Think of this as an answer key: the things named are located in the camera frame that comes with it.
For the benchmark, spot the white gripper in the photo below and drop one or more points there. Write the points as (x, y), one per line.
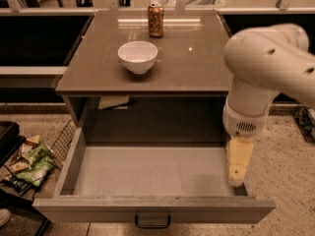
(242, 122)

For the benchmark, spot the grey top drawer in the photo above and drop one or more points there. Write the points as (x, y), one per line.
(151, 187)

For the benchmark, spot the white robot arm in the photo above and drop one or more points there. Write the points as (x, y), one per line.
(265, 62)

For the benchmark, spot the grey drawer cabinet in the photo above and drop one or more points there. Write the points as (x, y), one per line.
(178, 101)

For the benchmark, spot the white ceramic bowl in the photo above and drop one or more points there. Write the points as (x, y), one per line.
(138, 57)

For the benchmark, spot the orange soda can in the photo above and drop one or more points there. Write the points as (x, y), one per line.
(155, 19)

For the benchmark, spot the green chip bag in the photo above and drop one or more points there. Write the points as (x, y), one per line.
(40, 163)

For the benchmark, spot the white shoe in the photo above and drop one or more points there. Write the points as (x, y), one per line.
(5, 216)

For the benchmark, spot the black wire rack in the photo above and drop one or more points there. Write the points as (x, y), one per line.
(305, 120)

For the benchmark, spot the black wire basket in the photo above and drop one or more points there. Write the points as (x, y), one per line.
(62, 144)

